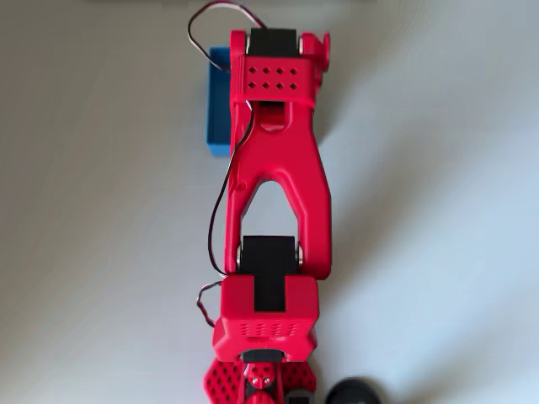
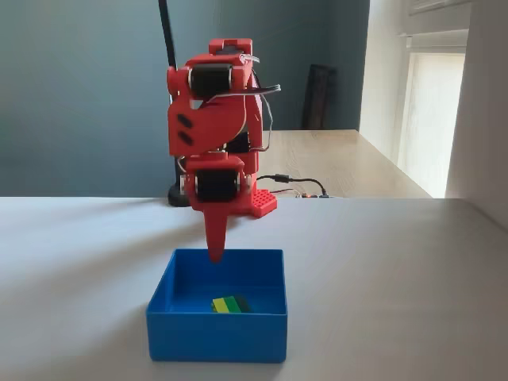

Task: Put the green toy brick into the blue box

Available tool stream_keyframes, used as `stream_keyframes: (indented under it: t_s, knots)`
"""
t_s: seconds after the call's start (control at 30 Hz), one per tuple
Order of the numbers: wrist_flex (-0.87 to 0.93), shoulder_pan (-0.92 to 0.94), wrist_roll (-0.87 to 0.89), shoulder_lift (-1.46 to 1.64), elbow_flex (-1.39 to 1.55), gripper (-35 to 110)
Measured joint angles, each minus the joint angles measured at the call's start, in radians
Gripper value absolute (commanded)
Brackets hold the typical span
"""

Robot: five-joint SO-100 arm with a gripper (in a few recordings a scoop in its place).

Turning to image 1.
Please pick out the red robot arm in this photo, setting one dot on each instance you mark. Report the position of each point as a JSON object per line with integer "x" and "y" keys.
{"x": 278, "y": 160}

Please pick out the blue plastic box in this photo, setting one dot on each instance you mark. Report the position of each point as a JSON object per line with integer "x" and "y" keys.
{"x": 217, "y": 105}

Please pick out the black gooseneck stand grey sleeve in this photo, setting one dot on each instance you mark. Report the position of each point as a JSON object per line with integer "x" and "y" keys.
{"x": 353, "y": 391}

